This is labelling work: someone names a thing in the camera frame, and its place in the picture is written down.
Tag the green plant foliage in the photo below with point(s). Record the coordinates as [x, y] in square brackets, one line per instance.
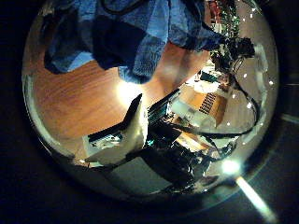
[232, 21]

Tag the bright ceiling lamp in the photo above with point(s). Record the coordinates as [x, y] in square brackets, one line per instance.
[231, 166]

